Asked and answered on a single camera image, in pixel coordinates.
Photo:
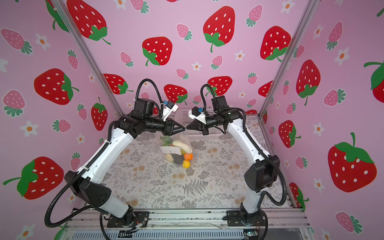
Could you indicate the clear zip top bag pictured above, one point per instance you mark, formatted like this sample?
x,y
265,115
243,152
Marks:
x,y
167,151

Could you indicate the aluminium front rail frame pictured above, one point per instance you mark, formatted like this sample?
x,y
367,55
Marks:
x,y
191,224

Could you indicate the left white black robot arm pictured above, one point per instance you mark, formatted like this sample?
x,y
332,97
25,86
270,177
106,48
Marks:
x,y
86,182

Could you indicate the orange toy tangerine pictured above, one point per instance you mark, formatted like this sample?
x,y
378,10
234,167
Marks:
x,y
188,157

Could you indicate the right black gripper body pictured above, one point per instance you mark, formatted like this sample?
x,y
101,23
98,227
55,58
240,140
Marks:
x,y
212,121

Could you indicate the white plastic basket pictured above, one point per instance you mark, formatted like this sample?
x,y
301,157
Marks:
x,y
182,117

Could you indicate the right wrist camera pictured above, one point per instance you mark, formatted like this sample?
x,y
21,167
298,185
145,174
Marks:
x,y
197,114

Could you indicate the white toy radish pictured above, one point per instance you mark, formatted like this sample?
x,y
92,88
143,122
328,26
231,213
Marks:
x,y
169,142

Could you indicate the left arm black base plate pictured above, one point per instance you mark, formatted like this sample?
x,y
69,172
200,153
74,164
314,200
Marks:
x,y
129,220

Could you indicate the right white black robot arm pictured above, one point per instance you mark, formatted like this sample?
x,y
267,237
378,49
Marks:
x,y
264,177

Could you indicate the aluminium corner post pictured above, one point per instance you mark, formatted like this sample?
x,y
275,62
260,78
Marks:
x,y
78,38
296,39

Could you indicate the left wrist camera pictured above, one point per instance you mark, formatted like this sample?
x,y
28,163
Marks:
x,y
169,107

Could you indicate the yellow toy lemon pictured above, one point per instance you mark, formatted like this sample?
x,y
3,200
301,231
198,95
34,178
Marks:
x,y
186,164

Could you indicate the right aluminium corner post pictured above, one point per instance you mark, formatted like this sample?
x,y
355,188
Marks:
x,y
296,39

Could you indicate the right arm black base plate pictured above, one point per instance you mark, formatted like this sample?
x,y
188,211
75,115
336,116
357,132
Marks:
x,y
241,218

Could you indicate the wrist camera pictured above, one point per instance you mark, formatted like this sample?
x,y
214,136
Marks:
x,y
169,107
197,114

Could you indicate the dark purple toy eggplant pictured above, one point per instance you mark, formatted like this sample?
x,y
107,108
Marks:
x,y
178,159

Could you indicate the left aluminium corner post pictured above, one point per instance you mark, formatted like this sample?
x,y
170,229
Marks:
x,y
78,38

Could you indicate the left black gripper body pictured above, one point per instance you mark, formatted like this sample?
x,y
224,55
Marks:
x,y
157,126

